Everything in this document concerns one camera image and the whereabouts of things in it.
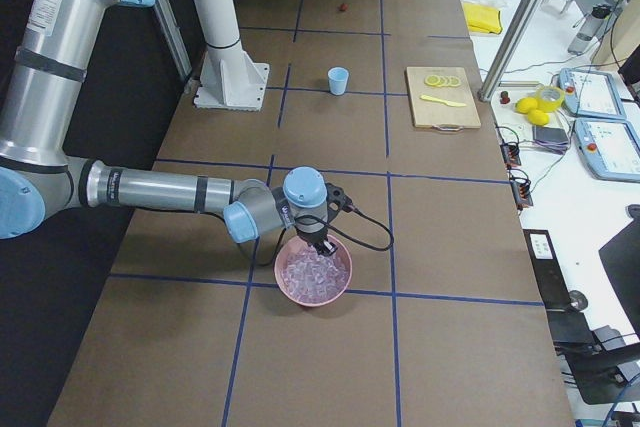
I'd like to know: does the light blue cup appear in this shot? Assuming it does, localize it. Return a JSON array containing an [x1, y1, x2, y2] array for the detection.
[[327, 66, 349, 96]]

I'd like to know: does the yellow cloth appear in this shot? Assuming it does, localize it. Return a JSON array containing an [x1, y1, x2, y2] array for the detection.
[[462, 2, 503, 35]]

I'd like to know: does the white camera mast base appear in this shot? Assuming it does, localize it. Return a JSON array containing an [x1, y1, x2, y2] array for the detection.
[[193, 0, 270, 111]]

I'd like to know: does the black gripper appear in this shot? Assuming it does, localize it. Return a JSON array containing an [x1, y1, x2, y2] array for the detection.
[[295, 219, 337, 255]]

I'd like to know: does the purple notebook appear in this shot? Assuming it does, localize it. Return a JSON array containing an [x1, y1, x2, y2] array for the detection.
[[532, 125, 570, 152]]

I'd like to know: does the pink bowl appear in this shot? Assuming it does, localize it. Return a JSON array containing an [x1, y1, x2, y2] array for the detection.
[[274, 236, 352, 307]]

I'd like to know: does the lemon slice top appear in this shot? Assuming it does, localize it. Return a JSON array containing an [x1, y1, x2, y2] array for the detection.
[[424, 75, 440, 87]]

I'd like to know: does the yellow plastic knife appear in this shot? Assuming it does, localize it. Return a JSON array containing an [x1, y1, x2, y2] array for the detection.
[[420, 94, 467, 108]]

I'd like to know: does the teach pendant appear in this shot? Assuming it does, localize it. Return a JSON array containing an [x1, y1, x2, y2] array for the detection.
[[557, 68, 626, 120], [574, 118, 639, 183]]

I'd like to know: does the lower teach pendant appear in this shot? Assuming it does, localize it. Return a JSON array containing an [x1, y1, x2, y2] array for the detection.
[[574, 118, 639, 183]]

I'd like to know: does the bamboo cutting board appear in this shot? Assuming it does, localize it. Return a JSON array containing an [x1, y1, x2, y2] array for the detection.
[[405, 66, 481, 132]]

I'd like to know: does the yellow tape roll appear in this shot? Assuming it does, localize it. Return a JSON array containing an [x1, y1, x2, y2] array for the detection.
[[535, 86, 565, 113]]

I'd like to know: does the aluminium frame post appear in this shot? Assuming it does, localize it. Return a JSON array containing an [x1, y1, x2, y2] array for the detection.
[[477, 0, 542, 102]]

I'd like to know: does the spare strawberry on desk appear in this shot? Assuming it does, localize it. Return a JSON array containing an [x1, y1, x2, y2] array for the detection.
[[500, 91, 511, 104]]

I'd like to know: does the yellow lemon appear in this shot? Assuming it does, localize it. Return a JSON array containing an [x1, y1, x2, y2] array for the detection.
[[526, 109, 550, 126], [515, 97, 538, 114]]

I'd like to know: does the black camera cable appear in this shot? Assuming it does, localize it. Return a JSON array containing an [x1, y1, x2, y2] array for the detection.
[[234, 206, 394, 268]]

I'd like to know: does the upper teach pendant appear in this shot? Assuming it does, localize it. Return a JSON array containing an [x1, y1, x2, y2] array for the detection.
[[557, 68, 626, 120]]

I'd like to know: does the pile of ice cubes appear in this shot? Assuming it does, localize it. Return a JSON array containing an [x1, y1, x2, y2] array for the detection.
[[281, 247, 350, 304]]

